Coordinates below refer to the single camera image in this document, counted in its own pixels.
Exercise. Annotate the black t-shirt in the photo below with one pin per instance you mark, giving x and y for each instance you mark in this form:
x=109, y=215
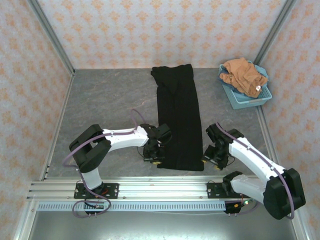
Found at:
x=180, y=112

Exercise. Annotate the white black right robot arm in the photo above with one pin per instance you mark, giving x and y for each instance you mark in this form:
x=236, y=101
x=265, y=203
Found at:
x=250, y=157

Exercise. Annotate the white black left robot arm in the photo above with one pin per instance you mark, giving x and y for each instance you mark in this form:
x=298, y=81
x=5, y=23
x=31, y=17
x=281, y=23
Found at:
x=125, y=138

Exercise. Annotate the light blue plastic basket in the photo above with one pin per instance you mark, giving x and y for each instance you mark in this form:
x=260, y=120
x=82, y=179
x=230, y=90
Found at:
x=240, y=101

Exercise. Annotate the orange t-shirt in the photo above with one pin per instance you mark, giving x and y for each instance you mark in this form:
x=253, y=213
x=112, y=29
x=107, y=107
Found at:
x=242, y=75

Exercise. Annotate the aluminium mounting rail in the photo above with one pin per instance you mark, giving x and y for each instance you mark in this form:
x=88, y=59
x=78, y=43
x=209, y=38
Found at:
x=162, y=190

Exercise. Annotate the aluminium side frame rail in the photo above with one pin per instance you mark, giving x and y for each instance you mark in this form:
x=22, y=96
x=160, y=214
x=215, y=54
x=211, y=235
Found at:
x=268, y=135
x=57, y=125

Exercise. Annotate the aluminium frame post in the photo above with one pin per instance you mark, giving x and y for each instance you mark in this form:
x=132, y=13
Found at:
x=50, y=35
x=272, y=32

